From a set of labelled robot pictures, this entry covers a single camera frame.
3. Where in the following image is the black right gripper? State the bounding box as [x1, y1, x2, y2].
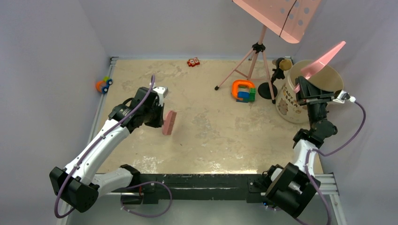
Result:
[296, 77, 335, 127]

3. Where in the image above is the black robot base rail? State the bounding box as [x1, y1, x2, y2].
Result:
[110, 173, 294, 207]

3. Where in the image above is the orange plastic ring toy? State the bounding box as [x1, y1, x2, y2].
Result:
[231, 80, 256, 100]

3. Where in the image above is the pink hand brush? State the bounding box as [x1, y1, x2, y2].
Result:
[162, 111, 177, 135]

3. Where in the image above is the green duplo block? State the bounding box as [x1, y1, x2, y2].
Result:
[248, 88, 256, 102]

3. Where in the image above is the blue duplo block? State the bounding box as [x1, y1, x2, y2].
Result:
[236, 91, 250, 103]

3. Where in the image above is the orange toy car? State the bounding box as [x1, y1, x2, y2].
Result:
[95, 76, 113, 94]

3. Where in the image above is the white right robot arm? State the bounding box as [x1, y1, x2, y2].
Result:
[263, 76, 356, 219]

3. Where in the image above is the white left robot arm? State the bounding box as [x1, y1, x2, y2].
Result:
[49, 87, 168, 213]

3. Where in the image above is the black microphone stand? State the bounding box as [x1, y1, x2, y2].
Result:
[258, 58, 292, 104]

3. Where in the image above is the pink dustpan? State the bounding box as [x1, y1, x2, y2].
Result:
[290, 41, 346, 93]

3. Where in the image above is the cream cartoon bucket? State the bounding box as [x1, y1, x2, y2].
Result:
[276, 60, 344, 124]

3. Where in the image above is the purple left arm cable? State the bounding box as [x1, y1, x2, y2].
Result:
[54, 74, 173, 218]

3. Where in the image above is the pink music stand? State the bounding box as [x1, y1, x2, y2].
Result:
[214, 0, 321, 104]

